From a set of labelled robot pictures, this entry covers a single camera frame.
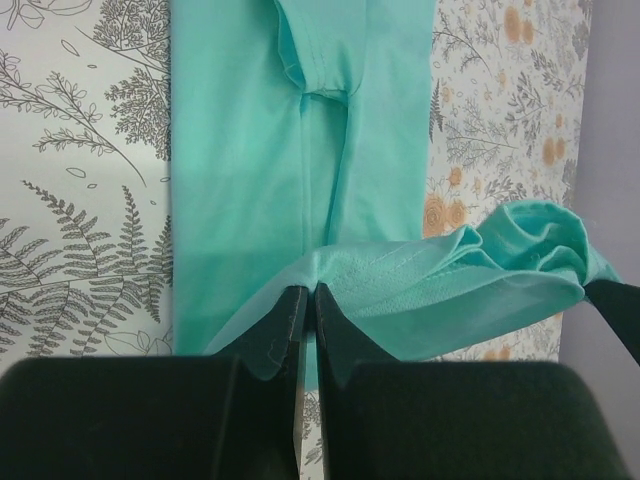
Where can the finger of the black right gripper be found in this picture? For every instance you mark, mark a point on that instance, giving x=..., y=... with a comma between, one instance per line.
x=618, y=304

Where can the mint green t shirt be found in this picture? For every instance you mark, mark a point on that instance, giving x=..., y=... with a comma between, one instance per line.
x=299, y=141

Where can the floral table mat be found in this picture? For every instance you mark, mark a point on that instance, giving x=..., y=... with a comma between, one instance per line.
x=85, y=153

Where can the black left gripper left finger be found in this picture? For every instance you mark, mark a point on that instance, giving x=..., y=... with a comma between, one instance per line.
x=232, y=415

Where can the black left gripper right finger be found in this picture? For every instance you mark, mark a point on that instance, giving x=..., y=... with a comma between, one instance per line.
x=383, y=418

